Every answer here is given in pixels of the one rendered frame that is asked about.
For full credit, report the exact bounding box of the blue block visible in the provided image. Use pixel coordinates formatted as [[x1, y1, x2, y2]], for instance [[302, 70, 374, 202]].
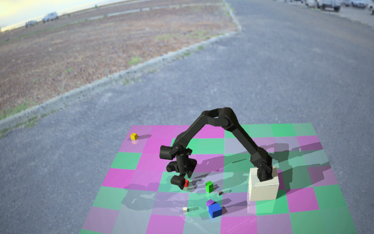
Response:
[[208, 203, 222, 218]]

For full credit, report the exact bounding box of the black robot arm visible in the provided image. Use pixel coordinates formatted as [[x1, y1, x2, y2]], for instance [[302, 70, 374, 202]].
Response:
[[159, 107, 273, 182]]

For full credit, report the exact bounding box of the small yellow block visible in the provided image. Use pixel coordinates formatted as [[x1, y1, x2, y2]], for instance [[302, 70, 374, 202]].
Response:
[[131, 133, 138, 140]]

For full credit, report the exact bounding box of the purple cube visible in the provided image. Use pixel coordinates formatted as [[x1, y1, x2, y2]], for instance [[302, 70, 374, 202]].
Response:
[[206, 199, 215, 206]]

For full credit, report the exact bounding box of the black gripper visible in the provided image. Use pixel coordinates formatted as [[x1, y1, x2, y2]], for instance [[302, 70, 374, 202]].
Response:
[[170, 158, 197, 190]]

